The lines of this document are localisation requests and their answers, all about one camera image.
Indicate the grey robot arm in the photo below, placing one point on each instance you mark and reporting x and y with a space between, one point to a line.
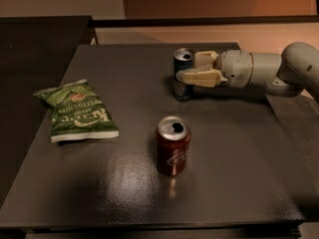
295 70

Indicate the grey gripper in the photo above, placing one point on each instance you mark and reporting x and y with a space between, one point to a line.
236 67

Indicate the red Coca-Cola can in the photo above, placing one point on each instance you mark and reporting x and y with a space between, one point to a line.
172 143

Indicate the dark side table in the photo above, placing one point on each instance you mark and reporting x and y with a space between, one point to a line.
35 53

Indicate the green potato chips bag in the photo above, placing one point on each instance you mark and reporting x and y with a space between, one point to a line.
77 113

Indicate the blue silver Red Bull can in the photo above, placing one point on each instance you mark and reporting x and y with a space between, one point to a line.
182 60

